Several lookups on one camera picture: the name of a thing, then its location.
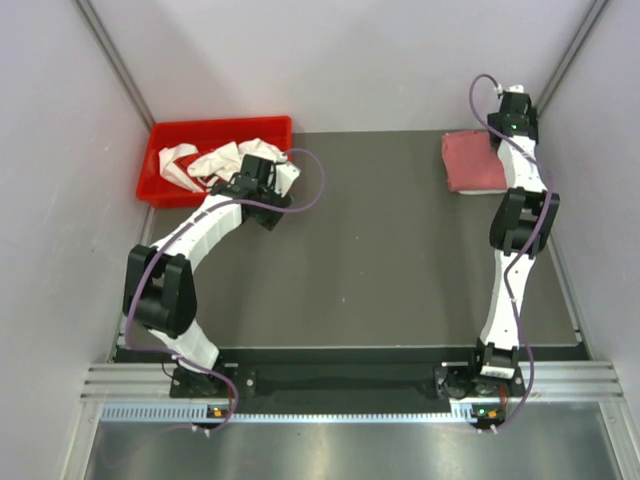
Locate left aluminium corner post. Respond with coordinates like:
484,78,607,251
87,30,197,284
72,0,155,131

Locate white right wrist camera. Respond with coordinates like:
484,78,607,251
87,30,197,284
494,83,525,100

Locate folded white t shirt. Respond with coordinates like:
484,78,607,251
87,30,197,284
455,188,507,196

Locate pink t shirt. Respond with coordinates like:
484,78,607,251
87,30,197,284
441,130,507,193

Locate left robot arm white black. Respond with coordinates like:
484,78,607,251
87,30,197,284
123,154,300,397

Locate red plastic bin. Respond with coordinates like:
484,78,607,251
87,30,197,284
135,115,294,209

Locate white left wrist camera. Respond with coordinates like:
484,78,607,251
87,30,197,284
273,154,301,197

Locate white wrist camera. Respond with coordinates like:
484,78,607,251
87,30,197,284
273,154,301,197
494,83,525,100

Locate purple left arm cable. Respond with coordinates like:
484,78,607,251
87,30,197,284
122,148,327,434

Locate white and red t shirt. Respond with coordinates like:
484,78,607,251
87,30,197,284
158,138,283,193

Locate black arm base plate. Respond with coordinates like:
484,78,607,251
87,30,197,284
114,347,531,401

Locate right aluminium corner post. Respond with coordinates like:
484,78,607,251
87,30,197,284
535,0,611,117

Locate grey slotted cable duct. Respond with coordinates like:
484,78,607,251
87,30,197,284
100,403,501,426

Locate aluminium corner post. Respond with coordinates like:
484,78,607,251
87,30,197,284
535,0,611,117
72,0,155,131

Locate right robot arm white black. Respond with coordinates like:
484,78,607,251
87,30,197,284
466,85,560,396

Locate aluminium frame rail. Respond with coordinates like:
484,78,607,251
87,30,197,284
80,361,623,402

